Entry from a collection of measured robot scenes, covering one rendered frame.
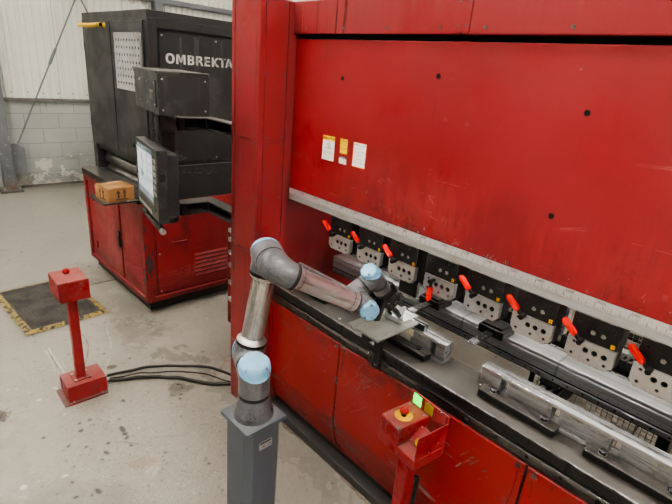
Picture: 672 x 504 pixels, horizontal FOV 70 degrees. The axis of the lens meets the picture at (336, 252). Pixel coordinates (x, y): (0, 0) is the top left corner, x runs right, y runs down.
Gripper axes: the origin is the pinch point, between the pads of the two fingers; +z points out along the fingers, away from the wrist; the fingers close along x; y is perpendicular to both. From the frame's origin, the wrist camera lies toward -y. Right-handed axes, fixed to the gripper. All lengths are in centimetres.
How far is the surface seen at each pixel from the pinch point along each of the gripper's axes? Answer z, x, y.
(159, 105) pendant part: -98, 104, 8
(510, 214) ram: -42, -41, 41
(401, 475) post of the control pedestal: 19, -33, -51
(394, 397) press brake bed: 20.2, -11.0, -26.8
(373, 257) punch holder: -14.2, 19.5, 16.4
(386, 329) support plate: -6.2, -4.1, -8.3
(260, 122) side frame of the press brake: -67, 85, 36
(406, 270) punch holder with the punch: -14.6, -0.1, 16.8
